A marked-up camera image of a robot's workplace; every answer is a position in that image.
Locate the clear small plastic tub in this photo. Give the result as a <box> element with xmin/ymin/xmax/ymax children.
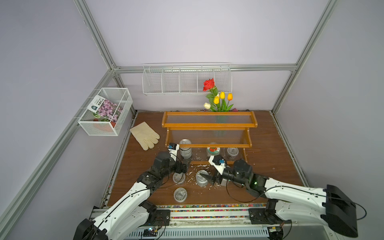
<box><xmin>173</xmin><ymin>173</ymin><xmax>186</xmax><ymax>185</ymax></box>

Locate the orange wooden glass shelf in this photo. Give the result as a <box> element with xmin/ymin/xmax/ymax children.
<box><xmin>162</xmin><ymin>111</ymin><xmax>258</xmax><ymax>165</ymax></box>

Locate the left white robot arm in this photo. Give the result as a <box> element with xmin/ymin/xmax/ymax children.
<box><xmin>74</xmin><ymin>152</ymin><xmax>188</xmax><ymax>240</ymax></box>

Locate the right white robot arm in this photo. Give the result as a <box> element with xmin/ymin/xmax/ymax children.
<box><xmin>202</xmin><ymin>156</ymin><xmax>359</xmax><ymax>238</ymax></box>

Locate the clear tub lower shelf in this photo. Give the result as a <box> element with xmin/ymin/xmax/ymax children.
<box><xmin>227</xmin><ymin>148</ymin><xmax>240</xmax><ymax>160</ymax></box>

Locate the tomato label seed jar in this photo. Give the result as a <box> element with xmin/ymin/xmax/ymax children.
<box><xmin>207</xmin><ymin>143</ymin><xmax>221</xmax><ymax>157</ymax></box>

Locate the purple flower seed packet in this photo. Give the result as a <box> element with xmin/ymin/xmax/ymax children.
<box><xmin>87</xmin><ymin>95</ymin><xmax>123</xmax><ymax>123</ymax></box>

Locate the cream work glove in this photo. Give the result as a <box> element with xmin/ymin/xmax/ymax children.
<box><xmin>130</xmin><ymin>122</ymin><xmax>160</xmax><ymax>151</ymax></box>

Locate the teal glass vase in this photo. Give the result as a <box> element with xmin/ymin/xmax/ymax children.
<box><xmin>216</xmin><ymin>112</ymin><xmax>229</xmax><ymax>124</ymax></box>

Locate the artificial flower bouquet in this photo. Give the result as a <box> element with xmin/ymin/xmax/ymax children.
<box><xmin>203</xmin><ymin>79</ymin><xmax>233</xmax><ymax>112</ymax></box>

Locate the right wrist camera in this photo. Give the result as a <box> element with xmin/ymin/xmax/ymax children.
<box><xmin>209</xmin><ymin>155</ymin><xmax>227</xmax><ymax>175</ymax></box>

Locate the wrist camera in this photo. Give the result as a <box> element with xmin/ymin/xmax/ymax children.
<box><xmin>209</xmin><ymin>155</ymin><xmax>227</xmax><ymax>175</ymax></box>
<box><xmin>168</xmin><ymin>143</ymin><xmax>180</xmax><ymax>162</ymax></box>

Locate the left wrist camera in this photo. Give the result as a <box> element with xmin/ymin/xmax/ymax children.
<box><xmin>168</xmin><ymin>143</ymin><xmax>180</xmax><ymax>162</ymax></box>

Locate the metal base rail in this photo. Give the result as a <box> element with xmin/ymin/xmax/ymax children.
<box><xmin>89</xmin><ymin>203</ymin><xmax>340</xmax><ymax>240</ymax></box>

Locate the long white wire basket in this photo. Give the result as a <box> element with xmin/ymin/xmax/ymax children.
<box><xmin>142</xmin><ymin>63</ymin><xmax>233</xmax><ymax>95</ymax></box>

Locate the small white wire basket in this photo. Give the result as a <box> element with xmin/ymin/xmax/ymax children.
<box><xmin>78</xmin><ymin>88</ymin><xmax>133</xmax><ymax>137</ymax></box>

